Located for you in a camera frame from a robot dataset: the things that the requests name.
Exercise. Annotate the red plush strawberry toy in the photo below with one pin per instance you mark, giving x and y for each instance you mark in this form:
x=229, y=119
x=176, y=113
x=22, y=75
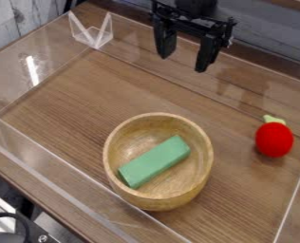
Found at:
x=274, y=137

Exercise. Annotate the green rectangular block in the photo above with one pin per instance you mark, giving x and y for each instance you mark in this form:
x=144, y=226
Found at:
x=141, y=169

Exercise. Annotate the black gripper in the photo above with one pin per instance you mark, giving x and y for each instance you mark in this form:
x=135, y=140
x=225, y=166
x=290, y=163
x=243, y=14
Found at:
x=195, y=17

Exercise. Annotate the wooden bowl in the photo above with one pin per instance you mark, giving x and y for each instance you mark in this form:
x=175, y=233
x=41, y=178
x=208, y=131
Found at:
x=176, y=186

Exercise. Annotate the clear acrylic corner bracket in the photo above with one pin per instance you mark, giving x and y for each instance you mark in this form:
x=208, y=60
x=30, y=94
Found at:
x=95, y=37

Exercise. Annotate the clear acrylic front wall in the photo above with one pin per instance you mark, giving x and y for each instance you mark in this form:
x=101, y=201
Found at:
x=52, y=158

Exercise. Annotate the black metal bracket with bolt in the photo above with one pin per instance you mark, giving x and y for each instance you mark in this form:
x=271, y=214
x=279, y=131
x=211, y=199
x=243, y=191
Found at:
x=38, y=235

